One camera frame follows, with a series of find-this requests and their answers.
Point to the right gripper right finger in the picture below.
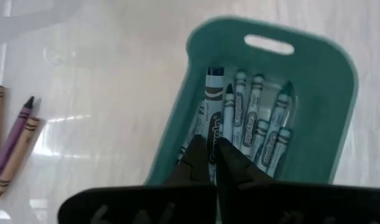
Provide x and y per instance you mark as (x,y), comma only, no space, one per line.
(301,205)

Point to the purple crayon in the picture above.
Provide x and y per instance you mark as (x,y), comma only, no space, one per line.
(12,137)

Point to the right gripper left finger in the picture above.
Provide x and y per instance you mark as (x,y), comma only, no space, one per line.
(140,205)

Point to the teal plastic bin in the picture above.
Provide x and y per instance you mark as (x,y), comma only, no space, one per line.
(320,109)

